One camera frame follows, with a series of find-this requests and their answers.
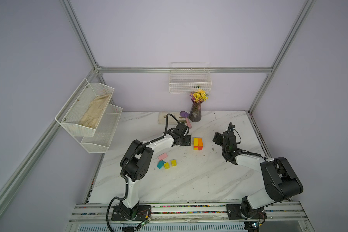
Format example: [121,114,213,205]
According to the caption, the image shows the white wire wall basket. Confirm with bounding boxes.
[169,62,212,94]

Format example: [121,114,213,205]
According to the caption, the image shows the beige cloth in shelf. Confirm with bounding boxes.
[79,94,112,129]

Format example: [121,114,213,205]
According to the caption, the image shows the purple pink toy knife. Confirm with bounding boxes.
[180,111,192,129]

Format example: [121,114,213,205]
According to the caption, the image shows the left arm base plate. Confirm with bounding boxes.
[110,205,152,221]

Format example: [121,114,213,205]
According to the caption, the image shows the upper white mesh shelf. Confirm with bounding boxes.
[55,79,114,137]

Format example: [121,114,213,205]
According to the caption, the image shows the teal wood block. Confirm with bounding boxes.
[157,160,165,169]

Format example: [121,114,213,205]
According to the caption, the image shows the yellow artificial flowers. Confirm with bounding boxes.
[190,89,208,103]

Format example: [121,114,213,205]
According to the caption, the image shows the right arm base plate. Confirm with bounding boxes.
[226,204,267,220]

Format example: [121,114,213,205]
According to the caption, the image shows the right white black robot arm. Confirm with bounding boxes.
[213,123,304,219]

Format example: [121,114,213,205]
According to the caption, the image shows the lower white mesh shelf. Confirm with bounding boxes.
[79,104,123,153]

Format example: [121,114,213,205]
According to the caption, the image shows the white mesh shelf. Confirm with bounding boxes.
[79,104,123,153]
[55,79,114,137]

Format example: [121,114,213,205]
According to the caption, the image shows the small yellow-green wood block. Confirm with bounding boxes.
[163,162,170,169]

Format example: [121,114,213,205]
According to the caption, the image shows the purple glass vase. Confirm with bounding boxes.
[189,98,203,122]

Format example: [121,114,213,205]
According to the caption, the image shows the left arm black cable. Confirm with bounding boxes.
[105,113,182,232]

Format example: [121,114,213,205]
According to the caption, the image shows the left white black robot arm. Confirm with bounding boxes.
[119,122,191,219]

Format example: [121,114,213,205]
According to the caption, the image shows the pink wood block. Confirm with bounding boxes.
[158,153,168,161]

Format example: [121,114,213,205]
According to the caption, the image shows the yellow rectangular wood block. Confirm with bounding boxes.
[193,138,198,147]

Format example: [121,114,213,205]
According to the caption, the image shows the orange wood block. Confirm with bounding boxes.
[198,138,203,148]

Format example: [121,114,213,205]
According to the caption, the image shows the aluminium front rail frame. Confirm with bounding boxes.
[66,202,314,232]

